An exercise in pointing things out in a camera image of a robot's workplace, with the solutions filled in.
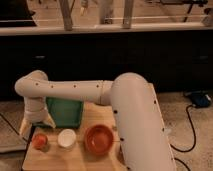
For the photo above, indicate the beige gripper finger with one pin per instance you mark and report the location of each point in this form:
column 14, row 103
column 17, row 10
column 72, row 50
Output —
column 47, row 120
column 25, row 127

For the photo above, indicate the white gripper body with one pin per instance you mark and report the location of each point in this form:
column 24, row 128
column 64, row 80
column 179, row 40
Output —
column 35, row 110

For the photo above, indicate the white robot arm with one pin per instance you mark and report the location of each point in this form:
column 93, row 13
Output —
column 133, row 101

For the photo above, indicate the red apple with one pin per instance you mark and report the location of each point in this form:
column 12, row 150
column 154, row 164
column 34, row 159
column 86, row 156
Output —
column 39, row 141

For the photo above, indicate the white metal cup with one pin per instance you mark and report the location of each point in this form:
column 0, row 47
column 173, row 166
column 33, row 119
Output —
column 66, row 138

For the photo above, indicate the green plastic tray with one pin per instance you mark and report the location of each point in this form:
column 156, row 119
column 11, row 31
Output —
column 65, row 113

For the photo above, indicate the orange-brown bowl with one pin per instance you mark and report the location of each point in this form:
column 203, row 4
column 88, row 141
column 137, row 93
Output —
column 98, row 139

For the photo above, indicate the black low cabinet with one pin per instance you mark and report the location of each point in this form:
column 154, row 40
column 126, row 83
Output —
column 171, row 60

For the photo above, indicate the dark blue foot pedal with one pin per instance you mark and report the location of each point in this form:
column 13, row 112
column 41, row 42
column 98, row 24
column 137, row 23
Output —
column 200, row 99

